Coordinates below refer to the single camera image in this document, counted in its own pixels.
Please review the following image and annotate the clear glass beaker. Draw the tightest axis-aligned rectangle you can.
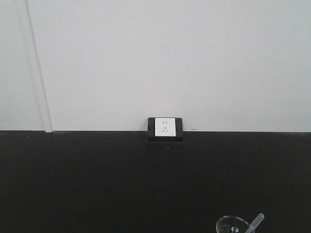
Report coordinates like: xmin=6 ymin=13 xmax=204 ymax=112
xmin=216 ymin=216 xmax=249 ymax=233

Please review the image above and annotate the clear plastic dropper pipette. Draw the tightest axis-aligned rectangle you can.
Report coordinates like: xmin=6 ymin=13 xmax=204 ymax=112
xmin=245 ymin=213 xmax=265 ymax=233

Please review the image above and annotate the black socket mounting box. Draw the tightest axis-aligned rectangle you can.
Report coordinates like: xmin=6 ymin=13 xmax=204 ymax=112
xmin=147 ymin=117 xmax=184 ymax=143

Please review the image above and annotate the white wall power socket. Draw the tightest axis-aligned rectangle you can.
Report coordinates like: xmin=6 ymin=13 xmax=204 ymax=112
xmin=155 ymin=117 xmax=176 ymax=137

